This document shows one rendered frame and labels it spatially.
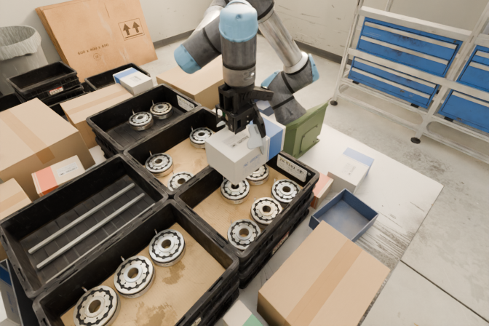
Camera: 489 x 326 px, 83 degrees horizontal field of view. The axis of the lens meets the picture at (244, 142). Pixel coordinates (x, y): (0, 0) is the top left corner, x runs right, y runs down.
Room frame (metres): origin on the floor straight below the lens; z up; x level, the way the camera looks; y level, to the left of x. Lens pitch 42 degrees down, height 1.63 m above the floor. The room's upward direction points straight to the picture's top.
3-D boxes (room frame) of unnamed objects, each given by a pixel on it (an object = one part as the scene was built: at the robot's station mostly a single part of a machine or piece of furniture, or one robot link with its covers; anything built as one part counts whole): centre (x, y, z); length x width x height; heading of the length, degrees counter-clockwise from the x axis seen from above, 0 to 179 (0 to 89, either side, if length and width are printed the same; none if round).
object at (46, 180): (0.69, 0.70, 0.81); 0.16 x 0.12 x 0.07; 129
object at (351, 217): (0.56, -0.36, 0.74); 0.20 x 0.15 x 0.07; 128
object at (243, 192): (0.61, 0.03, 0.86); 0.10 x 0.10 x 0.01
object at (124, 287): (0.32, 0.30, 0.86); 0.10 x 0.10 x 0.01
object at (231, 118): (0.56, 0.02, 1.25); 0.09 x 0.08 x 0.12; 135
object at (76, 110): (1.16, 0.73, 0.78); 0.30 x 0.22 x 0.16; 132
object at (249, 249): (0.57, -0.02, 0.92); 0.40 x 0.30 x 0.02; 138
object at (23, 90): (1.90, 1.54, 0.37); 0.42 x 0.34 x 0.46; 135
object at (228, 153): (0.58, 0.00, 1.09); 0.20 x 0.12 x 0.09; 135
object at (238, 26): (0.57, 0.01, 1.41); 0.09 x 0.08 x 0.11; 0
